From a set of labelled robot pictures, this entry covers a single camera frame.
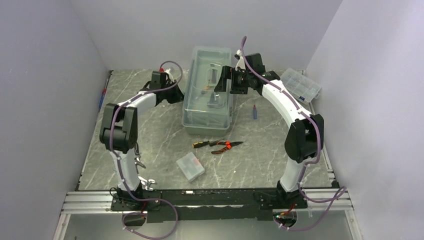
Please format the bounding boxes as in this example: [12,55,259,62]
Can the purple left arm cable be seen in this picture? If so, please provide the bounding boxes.
[109,60,184,240]

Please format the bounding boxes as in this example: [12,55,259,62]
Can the blue red tool at wall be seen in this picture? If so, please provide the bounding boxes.
[98,70,113,110]

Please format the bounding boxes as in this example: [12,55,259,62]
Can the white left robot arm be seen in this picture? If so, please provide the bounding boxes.
[99,68,184,210]

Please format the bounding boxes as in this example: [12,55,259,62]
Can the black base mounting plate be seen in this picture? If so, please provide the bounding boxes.
[109,187,308,223]

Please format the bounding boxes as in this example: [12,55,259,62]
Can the small yellow black screwdriver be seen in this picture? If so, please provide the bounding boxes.
[192,139,226,149]

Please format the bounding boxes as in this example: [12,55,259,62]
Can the clear compartment organizer box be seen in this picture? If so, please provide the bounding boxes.
[280,68,322,104]

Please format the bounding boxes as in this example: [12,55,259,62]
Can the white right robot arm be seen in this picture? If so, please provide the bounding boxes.
[214,50,324,208]

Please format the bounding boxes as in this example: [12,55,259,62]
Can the small clear screw box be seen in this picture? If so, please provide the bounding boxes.
[176,152,205,183]

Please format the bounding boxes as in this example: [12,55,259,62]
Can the small blue handled screwdriver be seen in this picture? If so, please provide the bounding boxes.
[252,99,258,120]

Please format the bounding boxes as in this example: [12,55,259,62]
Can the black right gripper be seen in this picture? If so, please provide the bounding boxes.
[213,66,252,95]

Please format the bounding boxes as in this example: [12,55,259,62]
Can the silver combination wrench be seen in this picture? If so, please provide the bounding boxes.
[138,176,157,191]

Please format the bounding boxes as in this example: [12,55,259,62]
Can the green toolbox with clear lid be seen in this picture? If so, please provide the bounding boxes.
[181,46,233,137]

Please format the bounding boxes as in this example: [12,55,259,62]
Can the orange black long nose pliers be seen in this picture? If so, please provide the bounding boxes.
[209,141,243,155]

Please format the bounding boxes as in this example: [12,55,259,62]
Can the aluminium frame rail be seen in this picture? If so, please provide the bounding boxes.
[52,188,364,240]

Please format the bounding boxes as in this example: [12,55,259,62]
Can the black handled pliers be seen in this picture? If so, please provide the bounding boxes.
[134,142,146,174]

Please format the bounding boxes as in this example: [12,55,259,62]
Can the small claw hammer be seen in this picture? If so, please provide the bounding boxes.
[207,92,225,108]

